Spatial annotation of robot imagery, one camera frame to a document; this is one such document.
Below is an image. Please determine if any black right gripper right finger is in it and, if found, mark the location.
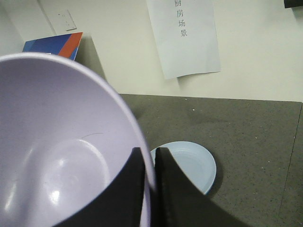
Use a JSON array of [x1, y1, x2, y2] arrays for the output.
[[155, 147, 248, 227]]

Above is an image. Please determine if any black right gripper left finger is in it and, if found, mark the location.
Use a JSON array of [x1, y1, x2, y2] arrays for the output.
[[57, 148, 145, 227]]

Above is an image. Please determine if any lilac plastic bowl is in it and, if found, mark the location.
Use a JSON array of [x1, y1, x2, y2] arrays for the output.
[[0, 52, 156, 227]]

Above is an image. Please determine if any light blue plastic plate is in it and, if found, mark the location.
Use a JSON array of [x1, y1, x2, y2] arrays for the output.
[[160, 141, 217, 197]]

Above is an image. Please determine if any blue and red box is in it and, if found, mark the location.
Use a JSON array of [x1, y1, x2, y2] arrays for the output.
[[23, 32, 83, 61]]

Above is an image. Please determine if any white paper wall sign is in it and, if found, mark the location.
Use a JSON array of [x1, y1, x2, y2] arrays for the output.
[[146, 0, 221, 79]]

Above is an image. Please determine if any white wall socket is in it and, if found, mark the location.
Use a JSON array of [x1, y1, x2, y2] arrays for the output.
[[54, 9, 77, 33]]

